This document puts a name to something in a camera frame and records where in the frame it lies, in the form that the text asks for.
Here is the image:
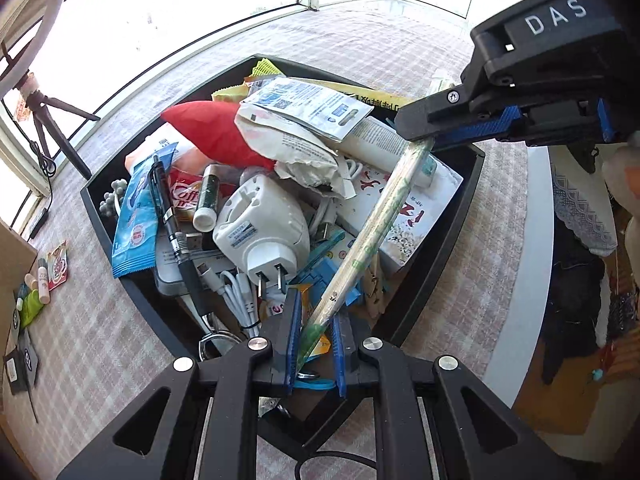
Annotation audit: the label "orange yellow sachet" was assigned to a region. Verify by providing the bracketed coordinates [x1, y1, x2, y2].
[287, 282, 333, 363]

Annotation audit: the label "white plug-in device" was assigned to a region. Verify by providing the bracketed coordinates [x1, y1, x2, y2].
[213, 174, 311, 306]

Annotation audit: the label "crumpled white paper bag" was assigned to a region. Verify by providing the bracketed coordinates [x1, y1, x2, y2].
[235, 102, 358, 198]

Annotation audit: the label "white lace cloth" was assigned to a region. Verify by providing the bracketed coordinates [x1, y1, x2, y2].
[550, 160, 621, 257]

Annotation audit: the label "white charging cable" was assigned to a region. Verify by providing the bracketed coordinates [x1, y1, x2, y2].
[195, 260, 263, 343]

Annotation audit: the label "grey sachet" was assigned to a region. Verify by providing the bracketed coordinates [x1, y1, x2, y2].
[18, 332, 41, 387]

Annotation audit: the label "light wooden panel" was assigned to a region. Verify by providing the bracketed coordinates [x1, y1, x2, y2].
[0, 217, 38, 356]

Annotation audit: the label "black container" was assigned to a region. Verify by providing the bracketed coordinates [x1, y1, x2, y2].
[80, 54, 486, 453]

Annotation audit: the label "orange white tissue pack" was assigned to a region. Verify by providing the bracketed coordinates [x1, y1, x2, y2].
[124, 125, 201, 181]

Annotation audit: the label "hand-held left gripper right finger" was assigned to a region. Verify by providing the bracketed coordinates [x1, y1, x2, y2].
[330, 310, 583, 480]

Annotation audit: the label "red white sachet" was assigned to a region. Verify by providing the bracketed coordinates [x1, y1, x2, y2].
[46, 241, 70, 291]

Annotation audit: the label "black cable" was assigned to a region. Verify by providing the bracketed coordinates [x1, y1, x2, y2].
[0, 95, 56, 211]

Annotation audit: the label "blue wet wipe packet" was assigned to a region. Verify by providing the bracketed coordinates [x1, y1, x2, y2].
[111, 142, 178, 279]

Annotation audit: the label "dark cloth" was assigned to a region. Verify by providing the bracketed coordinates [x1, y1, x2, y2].
[541, 220, 608, 386]

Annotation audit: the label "small white cosmetic bottle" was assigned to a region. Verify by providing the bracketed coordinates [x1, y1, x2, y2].
[35, 258, 53, 305]

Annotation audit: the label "dark green stick white cap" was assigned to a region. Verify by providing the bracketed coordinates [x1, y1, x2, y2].
[192, 164, 221, 232]

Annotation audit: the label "white red printed box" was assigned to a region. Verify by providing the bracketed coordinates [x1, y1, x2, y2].
[340, 157, 463, 273]

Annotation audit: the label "black pen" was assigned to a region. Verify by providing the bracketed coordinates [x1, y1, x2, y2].
[150, 156, 216, 328]

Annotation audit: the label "red pouch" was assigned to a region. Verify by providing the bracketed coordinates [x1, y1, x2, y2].
[161, 101, 278, 171]

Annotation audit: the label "green cream tube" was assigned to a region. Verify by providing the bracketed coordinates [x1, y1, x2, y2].
[19, 289, 43, 328]

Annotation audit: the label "metal carabiner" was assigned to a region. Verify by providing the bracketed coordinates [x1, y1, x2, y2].
[198, 331, 243, 361]

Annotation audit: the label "person's right hand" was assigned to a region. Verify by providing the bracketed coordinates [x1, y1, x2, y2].
[601, 132, 640, 226]

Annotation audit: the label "black cards with labels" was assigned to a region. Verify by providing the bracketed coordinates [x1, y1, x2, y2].
[2, 350, 26, 395]

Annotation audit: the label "yellow mesh item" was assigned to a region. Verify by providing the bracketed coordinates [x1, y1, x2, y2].
[248, 58, 278, 79]

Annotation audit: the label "white grey box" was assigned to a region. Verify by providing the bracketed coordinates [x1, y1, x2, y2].
[152, 232, 221, 301]

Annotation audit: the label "yellow packet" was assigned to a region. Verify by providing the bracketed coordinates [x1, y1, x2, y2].
[210, 77, 401, 111]

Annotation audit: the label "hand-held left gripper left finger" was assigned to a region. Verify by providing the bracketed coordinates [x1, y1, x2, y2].
[57, 290, 303, 480]

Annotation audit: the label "red coffee sachet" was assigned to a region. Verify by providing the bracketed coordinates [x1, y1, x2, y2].
[167, 170, 206, 221]

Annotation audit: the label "grey bead cluster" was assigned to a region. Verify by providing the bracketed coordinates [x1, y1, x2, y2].
[99, 178, 129, 218]

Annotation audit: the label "white printed tube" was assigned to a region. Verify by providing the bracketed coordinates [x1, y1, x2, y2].
[340, 117, 441, 188]

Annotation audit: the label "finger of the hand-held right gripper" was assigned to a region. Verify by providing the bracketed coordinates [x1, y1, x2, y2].
[394, 85, 481, 143]
[431, 105, 531, 153]

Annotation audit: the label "white blue printed packet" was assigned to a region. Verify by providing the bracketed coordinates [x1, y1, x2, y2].
[247, 76, 373, 142]

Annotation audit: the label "black power strip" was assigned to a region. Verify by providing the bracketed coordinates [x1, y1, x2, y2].
[27, 206, 51, 239]

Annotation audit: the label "black tripod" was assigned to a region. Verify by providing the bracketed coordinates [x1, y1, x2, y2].
[20, 72, 101, 181]

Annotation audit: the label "blue plastic clip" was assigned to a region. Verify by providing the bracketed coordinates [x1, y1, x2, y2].
[295, 230, 363, 311]

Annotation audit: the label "wooden chopsticks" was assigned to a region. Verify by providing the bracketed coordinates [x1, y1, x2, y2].
[295, 137, 436, 378]

